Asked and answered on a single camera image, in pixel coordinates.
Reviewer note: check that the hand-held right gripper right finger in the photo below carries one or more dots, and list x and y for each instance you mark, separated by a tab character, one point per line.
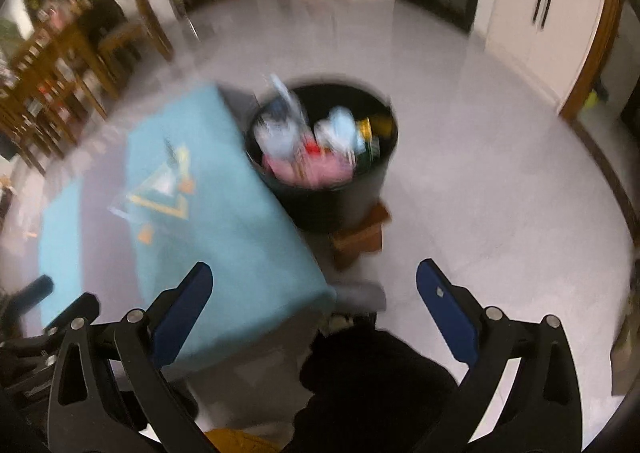
445	313

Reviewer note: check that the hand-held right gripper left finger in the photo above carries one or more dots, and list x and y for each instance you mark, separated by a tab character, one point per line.
182	313

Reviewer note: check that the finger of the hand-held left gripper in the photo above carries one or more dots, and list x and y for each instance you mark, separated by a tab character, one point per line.
82	305
36	290

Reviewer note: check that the black bucket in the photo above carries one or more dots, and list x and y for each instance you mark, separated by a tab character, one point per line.
325	208

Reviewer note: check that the pink white plastic bag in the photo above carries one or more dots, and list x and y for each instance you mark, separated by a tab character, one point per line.
320	173

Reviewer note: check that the yellow snack bag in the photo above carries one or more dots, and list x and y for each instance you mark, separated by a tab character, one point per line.
369	135

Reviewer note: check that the light blue face mask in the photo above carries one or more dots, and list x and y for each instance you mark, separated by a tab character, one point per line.
337	128

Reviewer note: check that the blue grey printed tablecloth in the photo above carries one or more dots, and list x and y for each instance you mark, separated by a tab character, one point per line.
225	243

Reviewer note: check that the black pants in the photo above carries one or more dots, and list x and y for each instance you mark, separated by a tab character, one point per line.
375	383

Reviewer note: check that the wooden stool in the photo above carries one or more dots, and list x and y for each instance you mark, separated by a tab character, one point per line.
360	238

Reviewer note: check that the yellow sweater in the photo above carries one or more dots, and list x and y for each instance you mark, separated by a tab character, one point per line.
235	440

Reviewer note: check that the wooden dining table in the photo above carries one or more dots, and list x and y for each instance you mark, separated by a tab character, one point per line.
75	63

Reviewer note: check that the white wardrobe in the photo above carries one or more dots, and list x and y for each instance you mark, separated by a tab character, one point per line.
540	18

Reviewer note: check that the wooden door frame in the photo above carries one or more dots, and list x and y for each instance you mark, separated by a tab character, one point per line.
592	53

